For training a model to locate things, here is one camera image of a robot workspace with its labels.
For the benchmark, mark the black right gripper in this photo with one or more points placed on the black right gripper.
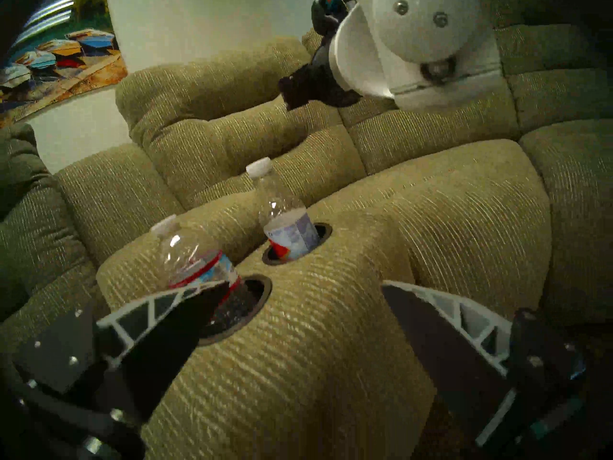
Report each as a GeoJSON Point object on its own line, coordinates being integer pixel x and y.
{"type": "Point", "coordinates": [316, 87]}

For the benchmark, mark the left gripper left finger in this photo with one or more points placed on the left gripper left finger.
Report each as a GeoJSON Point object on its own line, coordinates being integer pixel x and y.
{"type": "Point", "coordinates": [158, 344]}

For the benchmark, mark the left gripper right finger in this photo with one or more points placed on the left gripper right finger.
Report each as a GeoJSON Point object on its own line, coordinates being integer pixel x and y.
{"type": "Point", "coordinates": [445, 353]}

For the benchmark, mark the clear bottle red-striped label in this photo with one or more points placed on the clear bottle red-striped label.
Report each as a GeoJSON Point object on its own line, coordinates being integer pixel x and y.
{"type": "Point", "coordinates": [191, 258]}

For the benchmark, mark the clear bottle white text label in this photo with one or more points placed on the clear bottle white text label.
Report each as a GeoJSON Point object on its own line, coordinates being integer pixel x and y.
{"type": "Point", "coordinates": [287, 229]}

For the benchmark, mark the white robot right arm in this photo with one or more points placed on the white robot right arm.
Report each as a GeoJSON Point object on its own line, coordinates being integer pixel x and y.
{"type": "Point", "coordinates": [421, 28]}

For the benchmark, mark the metal-rimmed cup holder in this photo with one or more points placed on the metal-rimmed cup holder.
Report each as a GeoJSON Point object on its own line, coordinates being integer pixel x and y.
{"type": "Point", "coordinates": [323, 234]}
{"type": "Point", "coordinates": [244, 305]}

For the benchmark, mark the olive fabric console lid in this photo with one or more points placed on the olive fabric console lid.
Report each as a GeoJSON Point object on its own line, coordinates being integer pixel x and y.
{"type": "Point", "coordinates": [129, 267]}

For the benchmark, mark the olive green fabric sofa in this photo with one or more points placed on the olive green fabric sofa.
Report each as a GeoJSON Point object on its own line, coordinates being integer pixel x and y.
{"type": "Point", "coordinates": [431, 200]}

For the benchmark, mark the colourful boats wall picture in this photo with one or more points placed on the colourful boats wall picture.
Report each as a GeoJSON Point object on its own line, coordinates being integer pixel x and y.
{"type": "Point", "coordinates": [57, 66]}

